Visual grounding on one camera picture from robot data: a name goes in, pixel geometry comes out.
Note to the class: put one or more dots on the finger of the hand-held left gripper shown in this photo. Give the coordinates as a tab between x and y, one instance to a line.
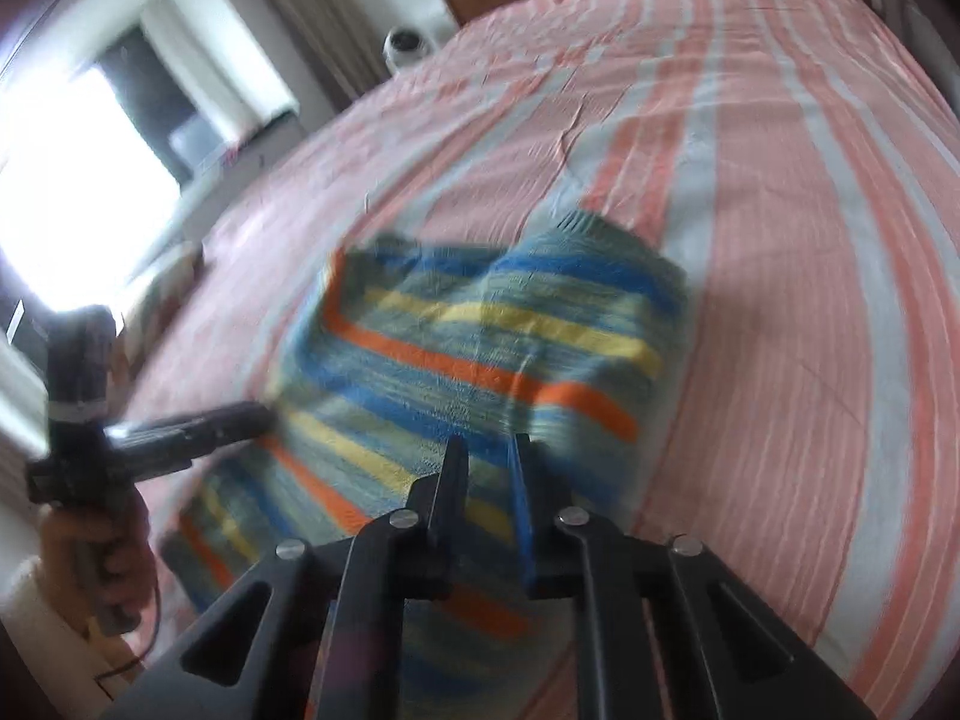
210	427

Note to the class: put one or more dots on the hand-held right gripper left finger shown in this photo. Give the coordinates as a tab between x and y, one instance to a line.
448	499

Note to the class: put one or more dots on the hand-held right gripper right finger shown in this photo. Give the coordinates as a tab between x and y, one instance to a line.
526	510

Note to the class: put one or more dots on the striped knit sweater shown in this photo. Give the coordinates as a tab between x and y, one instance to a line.
450	345

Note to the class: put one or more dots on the person's left forearm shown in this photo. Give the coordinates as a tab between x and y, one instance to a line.
30	615

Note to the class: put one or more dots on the person's left hand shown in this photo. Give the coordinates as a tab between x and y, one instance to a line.
58	547

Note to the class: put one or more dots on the chevron patterned pillow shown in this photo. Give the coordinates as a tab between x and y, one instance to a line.
169	277

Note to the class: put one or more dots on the window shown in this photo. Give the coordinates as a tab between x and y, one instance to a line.
90	165

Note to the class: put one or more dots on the pink striped bed sheet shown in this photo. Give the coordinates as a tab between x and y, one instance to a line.
750	240

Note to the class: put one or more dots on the beige curtain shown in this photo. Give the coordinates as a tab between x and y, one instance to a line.
322	15

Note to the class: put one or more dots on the white round appliance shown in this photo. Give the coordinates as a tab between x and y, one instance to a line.
409	46

